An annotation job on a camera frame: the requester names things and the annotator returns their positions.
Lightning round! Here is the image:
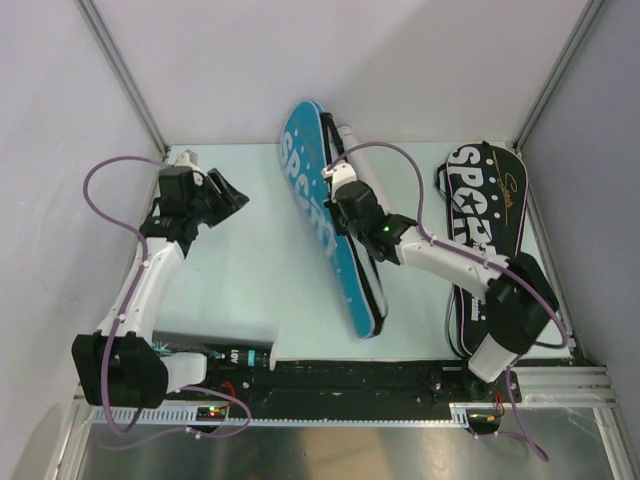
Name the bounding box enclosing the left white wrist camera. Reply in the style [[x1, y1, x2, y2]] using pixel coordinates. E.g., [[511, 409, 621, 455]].
[[174, 149, 200, 170]]

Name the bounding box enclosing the blue racket cover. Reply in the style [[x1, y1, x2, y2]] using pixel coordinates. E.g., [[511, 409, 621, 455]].
[[279, 100, 388, 339]]

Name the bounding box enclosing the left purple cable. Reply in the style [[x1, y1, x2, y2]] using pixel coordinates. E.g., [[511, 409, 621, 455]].
[[82, 155, 254, 444]]

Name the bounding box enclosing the black shuttlecock tube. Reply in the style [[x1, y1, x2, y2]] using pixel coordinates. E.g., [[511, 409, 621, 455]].
[[152, 331, 276, 371]]

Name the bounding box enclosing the white shuttlecock tube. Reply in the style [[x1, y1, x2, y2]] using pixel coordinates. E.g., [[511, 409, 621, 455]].
[[337, 125, 394, 214]]

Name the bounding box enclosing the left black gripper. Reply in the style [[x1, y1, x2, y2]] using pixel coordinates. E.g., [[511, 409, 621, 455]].
[[187, 169, 249, 228]]

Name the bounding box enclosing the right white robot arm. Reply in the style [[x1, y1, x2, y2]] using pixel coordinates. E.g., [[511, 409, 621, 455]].
[[329, 180, 558, 401]]

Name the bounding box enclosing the black racket cover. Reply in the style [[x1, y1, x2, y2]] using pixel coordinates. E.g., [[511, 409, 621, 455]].
[[434, 141, 529, 358]]

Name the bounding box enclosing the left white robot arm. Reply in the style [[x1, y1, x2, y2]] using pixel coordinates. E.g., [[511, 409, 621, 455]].
[[71, 163, 249, 408]]

